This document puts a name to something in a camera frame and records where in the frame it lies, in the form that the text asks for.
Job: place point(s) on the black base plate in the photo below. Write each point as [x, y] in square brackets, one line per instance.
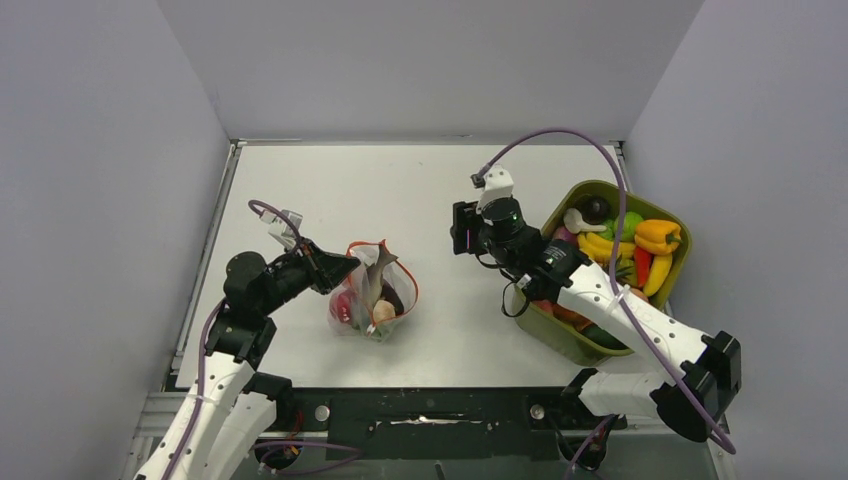
[437, 424]

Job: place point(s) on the grey white mushroom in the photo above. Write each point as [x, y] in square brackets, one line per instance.
[574, 222]

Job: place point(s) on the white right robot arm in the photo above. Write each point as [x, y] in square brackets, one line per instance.
[695, 376]

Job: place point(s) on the orange yellow bell pepper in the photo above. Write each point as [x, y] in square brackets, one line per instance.
[657, 236]

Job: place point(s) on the dark green avocado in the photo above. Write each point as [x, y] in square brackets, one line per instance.
[602, 338]

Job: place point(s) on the clear orange zip bag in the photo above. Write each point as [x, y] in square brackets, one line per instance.
[396, 274]

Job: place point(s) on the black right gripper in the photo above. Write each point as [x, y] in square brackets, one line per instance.
[467, 223]

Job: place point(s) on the green lime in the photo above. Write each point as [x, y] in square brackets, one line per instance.
[631, 221]

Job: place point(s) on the red apple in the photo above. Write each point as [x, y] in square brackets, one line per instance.
[341, 307]

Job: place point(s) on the red chili pepper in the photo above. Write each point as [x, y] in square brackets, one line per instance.
[643, 262]

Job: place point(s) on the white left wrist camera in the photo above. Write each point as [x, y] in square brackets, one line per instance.
[279, 229]

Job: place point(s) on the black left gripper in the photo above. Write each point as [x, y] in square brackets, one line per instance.
[324, 270]

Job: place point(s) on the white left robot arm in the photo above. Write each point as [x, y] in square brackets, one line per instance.
[231, 402]

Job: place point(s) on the purple eggplant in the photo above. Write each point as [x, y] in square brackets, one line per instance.
[390, 295]

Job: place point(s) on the grey toy fish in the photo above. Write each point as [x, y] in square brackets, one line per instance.
[374, 276]

